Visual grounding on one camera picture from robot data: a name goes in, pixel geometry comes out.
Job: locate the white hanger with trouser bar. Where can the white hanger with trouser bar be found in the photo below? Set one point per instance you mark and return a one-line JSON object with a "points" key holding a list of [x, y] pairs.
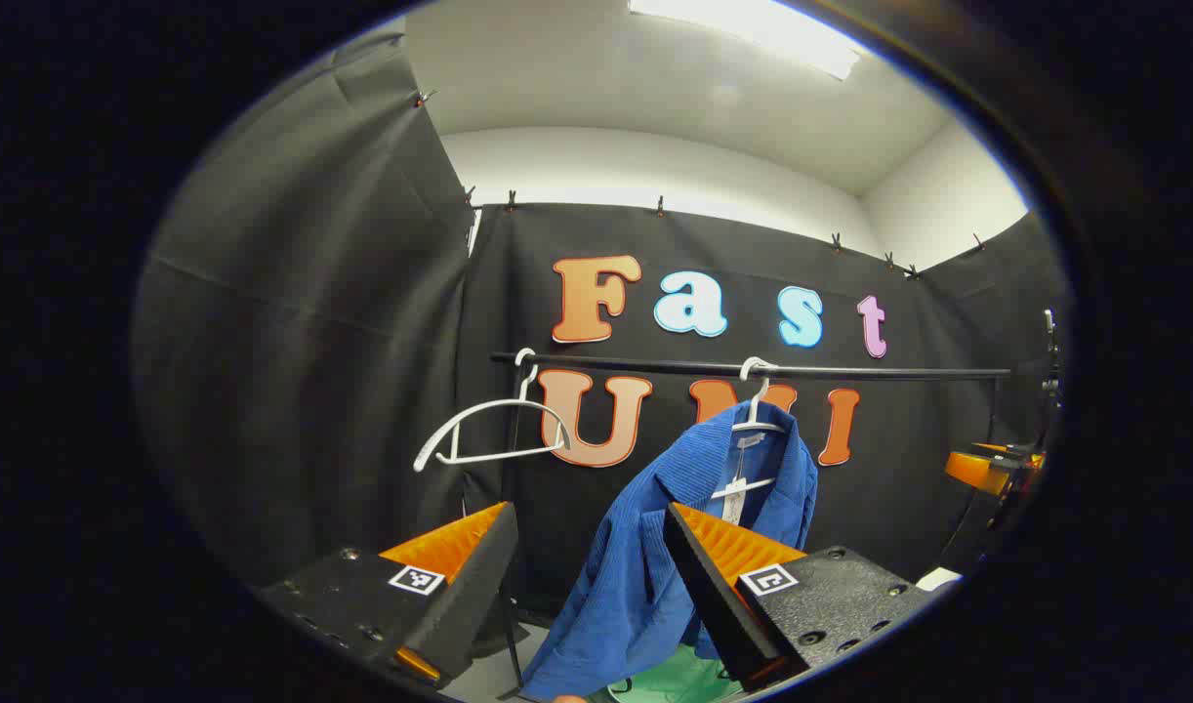
{"points": [[756, 398], [518, 454]]}

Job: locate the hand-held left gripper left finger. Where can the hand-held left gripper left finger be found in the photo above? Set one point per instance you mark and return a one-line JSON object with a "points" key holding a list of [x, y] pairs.
{"points": [[474, 596]]}

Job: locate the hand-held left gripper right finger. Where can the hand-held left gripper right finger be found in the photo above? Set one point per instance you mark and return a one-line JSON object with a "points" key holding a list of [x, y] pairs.
{"points": [[714, 596]]}

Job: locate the black backdrop cloth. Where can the black backdrop cloth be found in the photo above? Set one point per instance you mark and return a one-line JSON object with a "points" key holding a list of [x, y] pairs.
{"points": [[313, 342]]}

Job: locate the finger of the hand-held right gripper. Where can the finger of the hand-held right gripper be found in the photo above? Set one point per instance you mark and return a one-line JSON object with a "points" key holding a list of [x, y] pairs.
{"points": [[987, 467]]}

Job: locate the black clothes rail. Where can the black clothes rail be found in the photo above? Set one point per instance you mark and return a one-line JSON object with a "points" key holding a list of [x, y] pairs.
{"points": [[655, 365]]}

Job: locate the row of small backdrop clips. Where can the row of small backdrop clips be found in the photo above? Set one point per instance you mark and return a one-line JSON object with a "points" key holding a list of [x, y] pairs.
{"points": [[660, 205]]}

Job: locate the green laundry hamper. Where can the green laundry hamper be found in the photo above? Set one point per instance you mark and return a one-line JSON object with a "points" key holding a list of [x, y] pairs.
{"points": [[684, 679]]}

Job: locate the white paper hang tag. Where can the white paper hang tag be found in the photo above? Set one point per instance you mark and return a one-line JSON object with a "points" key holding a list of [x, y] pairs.
{"points": [[734, 503]]}

